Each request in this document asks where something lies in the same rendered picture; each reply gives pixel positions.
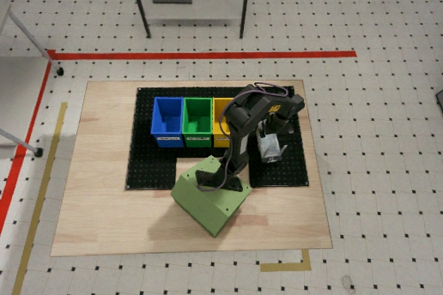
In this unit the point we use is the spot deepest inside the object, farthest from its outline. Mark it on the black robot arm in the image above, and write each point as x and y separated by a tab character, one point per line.
246	121

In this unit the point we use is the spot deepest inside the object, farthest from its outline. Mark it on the green open bin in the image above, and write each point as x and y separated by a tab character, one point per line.
197	122

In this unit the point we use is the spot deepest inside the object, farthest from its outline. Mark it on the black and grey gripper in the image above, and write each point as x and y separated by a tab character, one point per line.
274	128

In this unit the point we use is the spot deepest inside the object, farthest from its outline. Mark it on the blue bin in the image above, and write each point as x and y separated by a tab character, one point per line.
166	122

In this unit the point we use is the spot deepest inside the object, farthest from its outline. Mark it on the yellow open-top bin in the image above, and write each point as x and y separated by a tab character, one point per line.
220	140

